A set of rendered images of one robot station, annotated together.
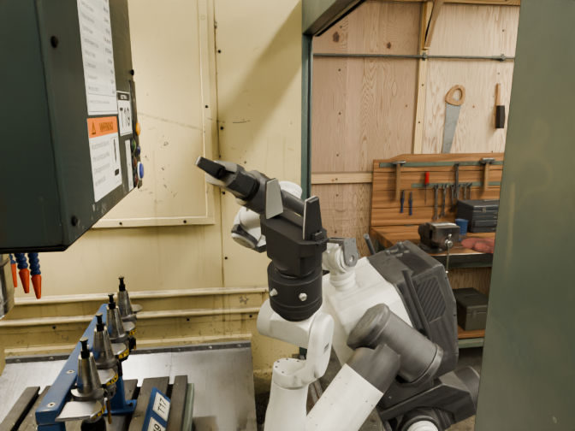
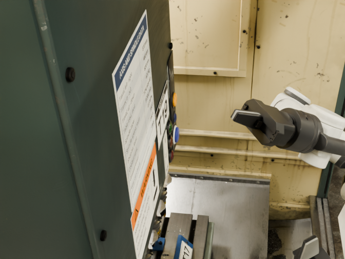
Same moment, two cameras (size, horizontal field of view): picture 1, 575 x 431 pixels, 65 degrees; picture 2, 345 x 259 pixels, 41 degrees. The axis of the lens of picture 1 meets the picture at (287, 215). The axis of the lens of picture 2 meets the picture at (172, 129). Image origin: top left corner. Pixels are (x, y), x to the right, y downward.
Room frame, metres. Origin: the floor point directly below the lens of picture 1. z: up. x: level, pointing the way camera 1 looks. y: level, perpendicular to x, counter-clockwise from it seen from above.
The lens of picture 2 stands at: (0.22, 0.06, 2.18)
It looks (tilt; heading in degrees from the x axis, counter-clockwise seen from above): 37 degrees down; 19
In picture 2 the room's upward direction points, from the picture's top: 3 degrees counter-clockwise
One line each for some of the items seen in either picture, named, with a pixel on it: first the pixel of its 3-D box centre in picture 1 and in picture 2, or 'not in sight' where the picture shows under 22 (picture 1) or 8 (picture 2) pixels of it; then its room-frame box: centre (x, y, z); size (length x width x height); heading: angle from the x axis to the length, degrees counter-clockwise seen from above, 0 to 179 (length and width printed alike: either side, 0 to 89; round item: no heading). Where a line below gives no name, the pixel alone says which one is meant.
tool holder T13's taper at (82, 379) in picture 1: (87, 371); not in sight; (0.79, 0.39, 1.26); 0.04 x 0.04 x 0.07
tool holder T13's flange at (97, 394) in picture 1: (89, 392); not in sight; (0.79, 0.39, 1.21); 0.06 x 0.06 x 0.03
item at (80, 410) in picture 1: (80, 410); not in sight; (0.74, 0.38, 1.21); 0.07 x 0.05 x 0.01; 98
